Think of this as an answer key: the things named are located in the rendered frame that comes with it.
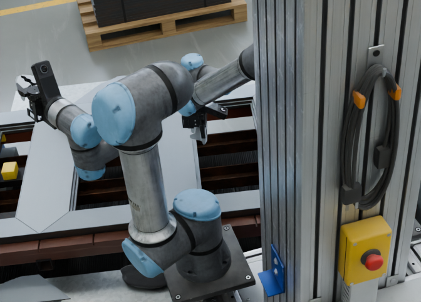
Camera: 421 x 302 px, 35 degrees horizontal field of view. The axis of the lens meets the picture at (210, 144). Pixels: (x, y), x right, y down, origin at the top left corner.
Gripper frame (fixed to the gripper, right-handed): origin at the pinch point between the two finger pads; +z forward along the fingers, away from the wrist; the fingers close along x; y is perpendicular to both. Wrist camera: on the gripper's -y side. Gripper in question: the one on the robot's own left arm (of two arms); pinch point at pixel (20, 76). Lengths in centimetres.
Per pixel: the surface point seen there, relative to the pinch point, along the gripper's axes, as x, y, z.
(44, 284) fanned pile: -3, 75, -3
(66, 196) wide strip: 17, 58, 14
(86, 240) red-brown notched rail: 12, 62, -6
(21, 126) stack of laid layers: 28, 58, 66
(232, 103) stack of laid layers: 96, 49, 14
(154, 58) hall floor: 188, 121, 185
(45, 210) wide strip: 8, 60, 14
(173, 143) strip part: 62, 52, 10
